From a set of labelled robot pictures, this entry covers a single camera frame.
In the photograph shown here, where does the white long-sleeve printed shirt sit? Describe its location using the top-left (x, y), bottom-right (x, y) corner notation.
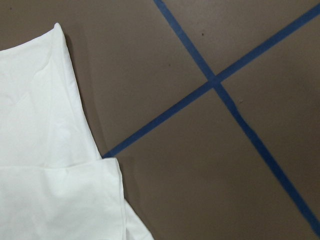
top-left (0, 23), bottom-right (153, 240)

